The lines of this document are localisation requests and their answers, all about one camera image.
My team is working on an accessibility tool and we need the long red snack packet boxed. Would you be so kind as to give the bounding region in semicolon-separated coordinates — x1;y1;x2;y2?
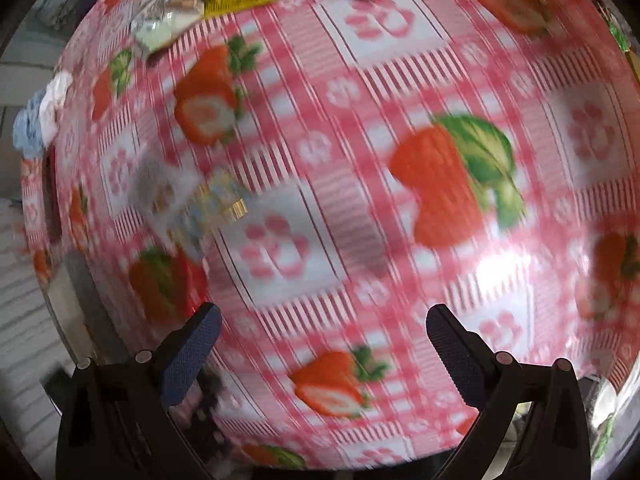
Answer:
170;247;207;320

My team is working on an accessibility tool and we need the floral blue yellow candy packet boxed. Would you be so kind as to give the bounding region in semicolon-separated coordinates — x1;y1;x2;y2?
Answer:
167;168;250;260

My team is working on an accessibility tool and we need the grey rectangular tray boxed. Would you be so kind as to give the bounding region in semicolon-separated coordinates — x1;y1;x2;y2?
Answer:
44;252;129;364

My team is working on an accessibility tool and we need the red plaid strawberry tablecloth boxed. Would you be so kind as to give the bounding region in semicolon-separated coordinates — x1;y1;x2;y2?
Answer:
21;0;639;470

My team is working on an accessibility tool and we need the light blue cloth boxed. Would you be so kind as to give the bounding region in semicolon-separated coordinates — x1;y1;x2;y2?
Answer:
12;89;46;159

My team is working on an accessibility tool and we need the white cloth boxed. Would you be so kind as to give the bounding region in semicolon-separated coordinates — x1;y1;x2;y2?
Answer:
39;70;74;148

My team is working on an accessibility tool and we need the grey white foil snack bag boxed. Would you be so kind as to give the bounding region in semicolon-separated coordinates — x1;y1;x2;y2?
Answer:
130;0;205;58

